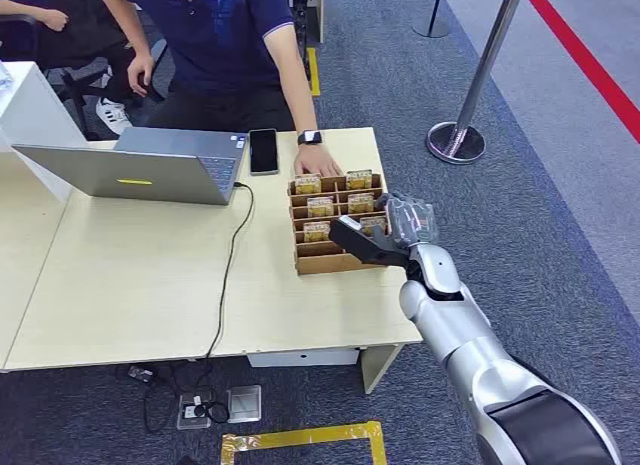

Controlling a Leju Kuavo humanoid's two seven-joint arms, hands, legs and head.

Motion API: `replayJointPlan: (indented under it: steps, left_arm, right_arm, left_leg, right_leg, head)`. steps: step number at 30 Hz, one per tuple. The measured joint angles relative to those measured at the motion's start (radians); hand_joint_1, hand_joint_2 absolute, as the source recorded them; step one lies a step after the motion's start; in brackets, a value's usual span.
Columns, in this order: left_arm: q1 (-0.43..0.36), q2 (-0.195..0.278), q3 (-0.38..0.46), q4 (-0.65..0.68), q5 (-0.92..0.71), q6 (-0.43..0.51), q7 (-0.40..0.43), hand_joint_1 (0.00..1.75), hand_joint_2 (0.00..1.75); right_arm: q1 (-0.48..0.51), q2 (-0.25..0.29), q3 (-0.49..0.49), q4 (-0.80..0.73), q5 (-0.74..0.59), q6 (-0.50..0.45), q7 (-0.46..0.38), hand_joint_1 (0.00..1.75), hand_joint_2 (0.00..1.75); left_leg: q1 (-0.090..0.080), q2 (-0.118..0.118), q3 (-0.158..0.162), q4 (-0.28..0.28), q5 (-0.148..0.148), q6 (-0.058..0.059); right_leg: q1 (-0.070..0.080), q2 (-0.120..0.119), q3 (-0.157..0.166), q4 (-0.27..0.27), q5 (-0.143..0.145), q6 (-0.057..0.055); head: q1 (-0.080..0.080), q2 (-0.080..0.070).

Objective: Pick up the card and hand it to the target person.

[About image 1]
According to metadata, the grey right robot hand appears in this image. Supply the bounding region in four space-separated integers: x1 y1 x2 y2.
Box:
374 191 441 250

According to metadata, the person's left hand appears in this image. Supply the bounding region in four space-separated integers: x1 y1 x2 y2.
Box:
294 143 344 180

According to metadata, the person's right hand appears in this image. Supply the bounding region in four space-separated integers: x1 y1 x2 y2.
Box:
127 52 156 98

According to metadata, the gold hotel card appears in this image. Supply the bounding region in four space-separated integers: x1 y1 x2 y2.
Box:
346 169 374 191
359 216 389 237
303 222 331 244
347 193 375 216
306 196 335 219
294 174 322 196

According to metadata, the person on black chair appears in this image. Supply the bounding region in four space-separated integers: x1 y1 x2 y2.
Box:
0 0 135 136

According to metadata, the wooden card holder box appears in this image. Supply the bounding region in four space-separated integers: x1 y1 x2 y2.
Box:
287 171 396 276

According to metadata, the seated person at desk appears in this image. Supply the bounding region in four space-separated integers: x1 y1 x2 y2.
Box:
97 0 344 180

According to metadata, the white sneaker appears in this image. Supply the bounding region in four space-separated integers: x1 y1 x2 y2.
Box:
96 97 134 137

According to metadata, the black smartphone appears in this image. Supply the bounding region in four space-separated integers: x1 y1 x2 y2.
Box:
248 127 280 177

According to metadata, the black office chair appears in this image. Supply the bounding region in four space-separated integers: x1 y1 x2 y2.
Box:
0 14 169 142

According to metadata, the grey laptop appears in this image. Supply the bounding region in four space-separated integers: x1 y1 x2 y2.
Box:
11 126 250 206

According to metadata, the black tripod stand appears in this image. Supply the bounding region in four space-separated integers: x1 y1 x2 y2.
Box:
290 0 319 79

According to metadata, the white cabinet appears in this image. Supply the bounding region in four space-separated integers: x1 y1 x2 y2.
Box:
0 61 89 204

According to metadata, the beige desk leg panel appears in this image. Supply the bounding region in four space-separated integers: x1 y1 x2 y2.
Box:
359 343 404 396

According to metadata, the white desk drawer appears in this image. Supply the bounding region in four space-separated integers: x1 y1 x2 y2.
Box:
246 347 361 369

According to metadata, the red barrier belt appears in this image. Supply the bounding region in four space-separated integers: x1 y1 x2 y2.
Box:
521 0 640 146

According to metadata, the floor power socket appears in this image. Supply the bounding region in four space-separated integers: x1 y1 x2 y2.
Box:
176 392 213 431

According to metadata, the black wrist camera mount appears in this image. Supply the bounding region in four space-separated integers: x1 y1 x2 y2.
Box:
328 215 411 269

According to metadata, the black power cable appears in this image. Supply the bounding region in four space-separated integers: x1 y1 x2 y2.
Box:
143 180 256 434

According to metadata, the chrome stanchion post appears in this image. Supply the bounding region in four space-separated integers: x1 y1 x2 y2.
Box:
426 0 525 166

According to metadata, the dark stanchion post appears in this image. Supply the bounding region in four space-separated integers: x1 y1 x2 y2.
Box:
412 0 451 40

